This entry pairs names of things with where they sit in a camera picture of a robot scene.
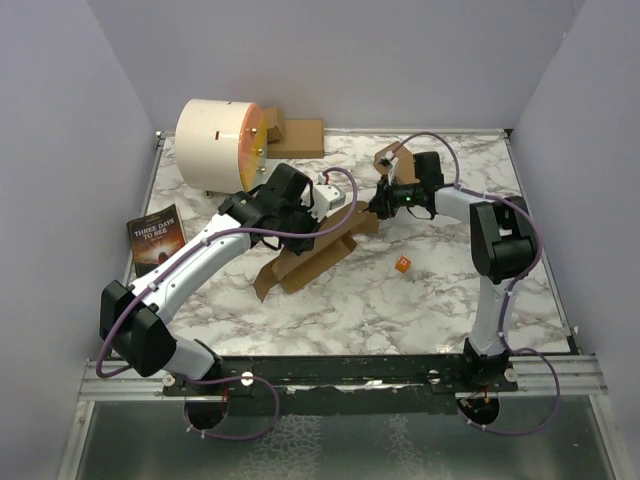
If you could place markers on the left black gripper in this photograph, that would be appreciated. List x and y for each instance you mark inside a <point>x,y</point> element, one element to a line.
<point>299,246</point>

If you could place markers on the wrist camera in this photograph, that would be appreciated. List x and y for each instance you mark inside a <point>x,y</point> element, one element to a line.
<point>325,197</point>
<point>390,163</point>

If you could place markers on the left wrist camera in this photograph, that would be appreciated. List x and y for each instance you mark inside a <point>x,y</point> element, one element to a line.
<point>325,197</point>

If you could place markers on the small cardboard box at back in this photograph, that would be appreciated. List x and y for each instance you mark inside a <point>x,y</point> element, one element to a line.
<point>274,123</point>

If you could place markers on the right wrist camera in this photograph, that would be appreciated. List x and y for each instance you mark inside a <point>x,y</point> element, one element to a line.
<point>390,163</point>

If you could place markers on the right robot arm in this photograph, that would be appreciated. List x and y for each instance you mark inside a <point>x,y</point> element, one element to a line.
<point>503,243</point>

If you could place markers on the large flat cardboard box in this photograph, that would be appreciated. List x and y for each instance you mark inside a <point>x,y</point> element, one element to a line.
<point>302,139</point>

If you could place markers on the round white drawer cabinet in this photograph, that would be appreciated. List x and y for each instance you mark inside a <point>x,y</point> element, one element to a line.
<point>220,146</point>

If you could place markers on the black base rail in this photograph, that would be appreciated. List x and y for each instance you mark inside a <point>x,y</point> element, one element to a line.
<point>346,385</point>

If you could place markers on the folded brown cardboard box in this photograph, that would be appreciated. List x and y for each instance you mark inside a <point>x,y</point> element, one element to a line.
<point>407,170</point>

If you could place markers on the dark book three days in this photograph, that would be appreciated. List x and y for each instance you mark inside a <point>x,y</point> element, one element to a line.
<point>154,238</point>

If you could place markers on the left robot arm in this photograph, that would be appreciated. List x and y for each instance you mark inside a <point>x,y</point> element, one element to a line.
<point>134,319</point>

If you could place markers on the small orange cube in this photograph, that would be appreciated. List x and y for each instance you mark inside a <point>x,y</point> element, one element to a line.
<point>402,264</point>

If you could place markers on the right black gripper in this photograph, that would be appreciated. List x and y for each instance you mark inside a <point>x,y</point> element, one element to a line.
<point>383,204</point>

